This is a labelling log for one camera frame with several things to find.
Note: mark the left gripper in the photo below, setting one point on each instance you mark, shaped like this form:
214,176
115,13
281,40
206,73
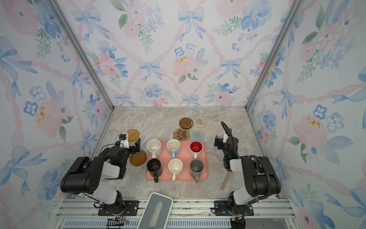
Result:
133,147

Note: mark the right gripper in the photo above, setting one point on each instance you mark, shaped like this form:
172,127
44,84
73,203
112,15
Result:
220,142

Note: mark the plain wooden round coaster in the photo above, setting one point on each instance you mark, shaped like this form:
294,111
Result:
138,158

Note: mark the light blue woven coaster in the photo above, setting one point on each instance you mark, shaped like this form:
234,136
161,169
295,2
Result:
197,135

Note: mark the white multicolour woven coaster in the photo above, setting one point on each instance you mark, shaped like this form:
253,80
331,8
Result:
199,122

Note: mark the dark brown round coaster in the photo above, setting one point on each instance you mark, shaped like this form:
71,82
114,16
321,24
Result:
186,123

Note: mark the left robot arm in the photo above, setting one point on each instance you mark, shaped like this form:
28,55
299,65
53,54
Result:
86,174

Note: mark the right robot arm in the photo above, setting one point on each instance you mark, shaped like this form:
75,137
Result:
260,179

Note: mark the rattan woven coaster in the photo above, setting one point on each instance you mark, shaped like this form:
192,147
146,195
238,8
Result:
133,135

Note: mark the white speckled mug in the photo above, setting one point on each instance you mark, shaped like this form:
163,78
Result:
154,147

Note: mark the pink mug red inside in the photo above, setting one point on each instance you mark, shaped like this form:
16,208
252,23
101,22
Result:
196,149

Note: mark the black mug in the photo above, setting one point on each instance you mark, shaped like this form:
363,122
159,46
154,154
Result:
155,169

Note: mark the grey mug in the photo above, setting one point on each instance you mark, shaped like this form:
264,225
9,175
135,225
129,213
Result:
196,168

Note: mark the wooden mallet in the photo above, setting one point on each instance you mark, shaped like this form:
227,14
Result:
225,181

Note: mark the cork paw coaster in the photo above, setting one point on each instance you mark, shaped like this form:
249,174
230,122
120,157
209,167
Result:
181,134

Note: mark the light blue mug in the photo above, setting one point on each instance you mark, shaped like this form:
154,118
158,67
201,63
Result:
173,147

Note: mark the cream white mug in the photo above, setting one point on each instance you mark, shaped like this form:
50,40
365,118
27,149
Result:
175,167

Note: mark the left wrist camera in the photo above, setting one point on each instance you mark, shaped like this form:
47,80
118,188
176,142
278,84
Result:
124,142

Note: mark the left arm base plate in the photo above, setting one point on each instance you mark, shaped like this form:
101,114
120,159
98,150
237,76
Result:
130,209

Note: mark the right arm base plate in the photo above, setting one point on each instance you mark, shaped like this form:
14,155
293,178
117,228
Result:
223,208

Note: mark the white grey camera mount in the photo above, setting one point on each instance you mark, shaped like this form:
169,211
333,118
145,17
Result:
157,212

